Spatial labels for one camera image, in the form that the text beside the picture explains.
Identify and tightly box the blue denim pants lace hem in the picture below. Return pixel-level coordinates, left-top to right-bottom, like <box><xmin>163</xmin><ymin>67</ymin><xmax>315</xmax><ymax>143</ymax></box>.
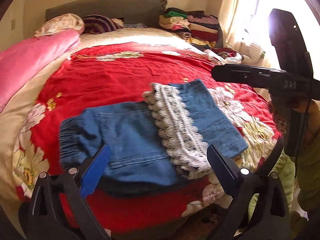
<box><xmin>59</xmin><ymin>80</ymin><xmax>247</xmax><ymax>197</ymax></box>

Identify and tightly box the green right sleeve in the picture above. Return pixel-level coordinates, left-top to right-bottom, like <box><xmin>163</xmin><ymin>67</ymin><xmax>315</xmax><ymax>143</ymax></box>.
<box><xmin>247</xmin><ymin>100</ymin><xmax>320</xmax><ymax>239</ymax></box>

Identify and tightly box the cream curtain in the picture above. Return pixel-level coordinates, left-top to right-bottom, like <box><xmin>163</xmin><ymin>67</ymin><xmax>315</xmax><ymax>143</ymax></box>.
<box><xmin>218</xmin><ymin>0</ymin><xmax>319</xmax><ymax>72</ymax></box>

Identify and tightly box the stack of folded clothes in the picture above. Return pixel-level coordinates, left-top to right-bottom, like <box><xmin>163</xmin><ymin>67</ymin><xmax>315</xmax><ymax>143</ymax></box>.
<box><xmin>159</xmin><ymin>8</ymin><xmax>224</xmax><ymax>51</ymax></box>

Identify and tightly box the red floral bedspread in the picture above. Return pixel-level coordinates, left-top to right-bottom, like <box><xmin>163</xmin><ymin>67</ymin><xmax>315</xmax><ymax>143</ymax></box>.
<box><xmin>1</xmin><ymin>28</ymin><xmax>280</xmax><ymax>239</ymax></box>

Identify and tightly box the grey headboard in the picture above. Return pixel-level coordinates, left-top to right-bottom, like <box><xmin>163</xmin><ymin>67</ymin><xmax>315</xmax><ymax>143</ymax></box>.
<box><xmin>45</xmin><ymin>0</ymin><xmax>168</xmax><ymax>28</ymax></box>

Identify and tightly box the pink quilt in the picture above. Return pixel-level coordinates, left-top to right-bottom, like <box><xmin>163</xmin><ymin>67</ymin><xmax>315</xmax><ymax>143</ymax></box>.
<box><xmin>1</xmin><ymin>29</ymin><xmax>80</xmax><ymax>109</ymax></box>

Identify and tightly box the striped dark pillow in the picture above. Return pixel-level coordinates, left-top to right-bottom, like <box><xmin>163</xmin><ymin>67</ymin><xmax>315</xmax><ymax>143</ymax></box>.
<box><xmin>82</xmin><ymin>14</ymin><xmax>123</xmax><ymax>35</ymax></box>

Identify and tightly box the floral cream pillow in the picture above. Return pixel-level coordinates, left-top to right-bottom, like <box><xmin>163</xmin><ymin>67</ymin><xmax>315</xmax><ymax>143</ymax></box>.
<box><xmin>33</xmin><ymin>13</ymin><xmax>85</xmax><ymax>37</ymax></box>

